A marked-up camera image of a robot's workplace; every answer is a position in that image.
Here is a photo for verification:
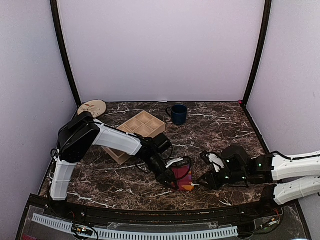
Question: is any white slotted cable duct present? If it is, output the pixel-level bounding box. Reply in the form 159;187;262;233
31;213;239;240

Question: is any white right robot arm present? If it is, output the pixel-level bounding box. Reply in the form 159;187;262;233
196;145;320;206

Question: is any right black frame post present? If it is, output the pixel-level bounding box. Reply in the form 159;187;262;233
241;0;273;105

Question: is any wooden compartment tray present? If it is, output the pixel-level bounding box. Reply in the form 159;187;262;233
102;111;166;166

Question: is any left black frame post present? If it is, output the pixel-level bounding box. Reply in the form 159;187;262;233
49;0;82;107

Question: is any dark blue mug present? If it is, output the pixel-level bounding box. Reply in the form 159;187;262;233
165;104;188;126

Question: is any black frame post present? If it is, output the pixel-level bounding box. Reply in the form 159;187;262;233
49;0;82;107
241;0;273;105

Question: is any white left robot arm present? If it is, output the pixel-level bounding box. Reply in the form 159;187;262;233
49;111;192;201

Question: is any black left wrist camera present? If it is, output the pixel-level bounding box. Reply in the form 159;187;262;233
153;132;172;154

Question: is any purple striped sock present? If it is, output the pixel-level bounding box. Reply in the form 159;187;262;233
172;164;195;192

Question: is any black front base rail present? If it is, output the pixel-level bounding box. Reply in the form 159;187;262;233
27;194;284;225

